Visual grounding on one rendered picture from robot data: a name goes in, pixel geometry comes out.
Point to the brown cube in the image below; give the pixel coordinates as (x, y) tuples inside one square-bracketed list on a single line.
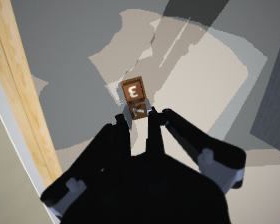
[(138, 109), (133, 90)]

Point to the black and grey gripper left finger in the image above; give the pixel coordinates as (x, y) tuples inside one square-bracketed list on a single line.
[(88, 166)]

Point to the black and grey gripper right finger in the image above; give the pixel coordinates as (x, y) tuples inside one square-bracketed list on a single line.
[(222, 162)]

